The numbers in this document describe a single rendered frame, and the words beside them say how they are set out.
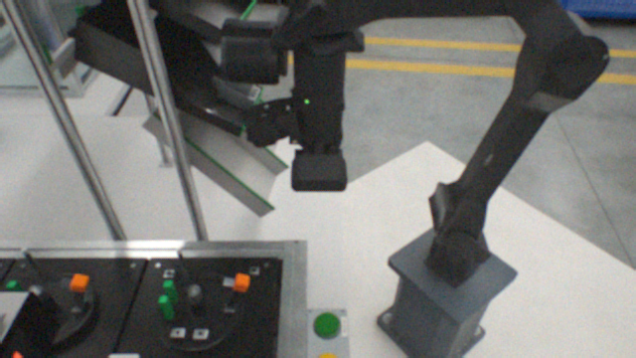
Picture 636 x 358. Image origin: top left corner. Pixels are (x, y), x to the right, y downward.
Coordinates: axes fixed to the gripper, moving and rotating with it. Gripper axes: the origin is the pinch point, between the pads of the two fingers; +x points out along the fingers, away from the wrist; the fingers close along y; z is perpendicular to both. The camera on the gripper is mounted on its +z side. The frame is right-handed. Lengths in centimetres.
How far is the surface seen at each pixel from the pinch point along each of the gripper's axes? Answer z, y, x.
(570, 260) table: -55, -15, 40
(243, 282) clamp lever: 11.1, 5.7, 18.4
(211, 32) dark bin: 15.0, -15.4, -11.3
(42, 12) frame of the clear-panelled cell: 79, -80, 11
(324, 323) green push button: -1.2, 6.8, 28.2
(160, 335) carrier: 24.4, 9.8, 26.5
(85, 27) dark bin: 34.0, -18.7, -10.5
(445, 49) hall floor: -110, -298, 126
